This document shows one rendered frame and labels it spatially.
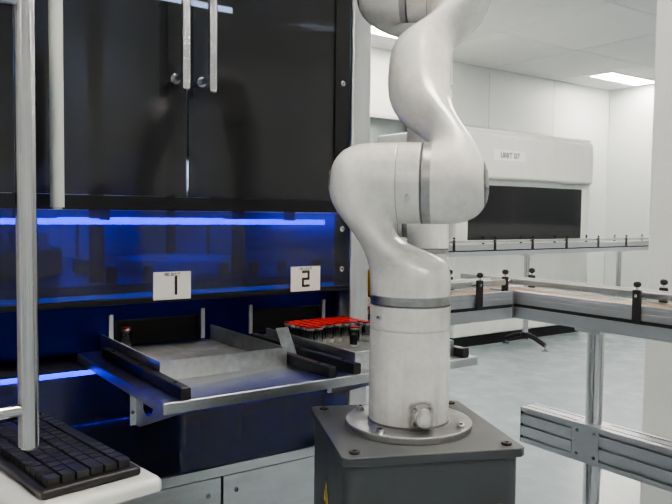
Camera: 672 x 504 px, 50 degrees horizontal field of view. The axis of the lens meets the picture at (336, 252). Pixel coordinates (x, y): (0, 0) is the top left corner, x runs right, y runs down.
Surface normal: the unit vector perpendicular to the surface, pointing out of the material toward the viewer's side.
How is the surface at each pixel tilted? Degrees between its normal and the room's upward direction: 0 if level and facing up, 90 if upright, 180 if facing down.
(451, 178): 86
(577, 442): 90
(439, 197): 110
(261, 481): 90
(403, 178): 85
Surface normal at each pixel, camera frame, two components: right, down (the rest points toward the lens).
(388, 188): -0.18, 0.25
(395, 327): -0.44, 0.04
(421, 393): 0.15, 0.05
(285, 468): 0.58, 0.05
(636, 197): -0.82, 0.02
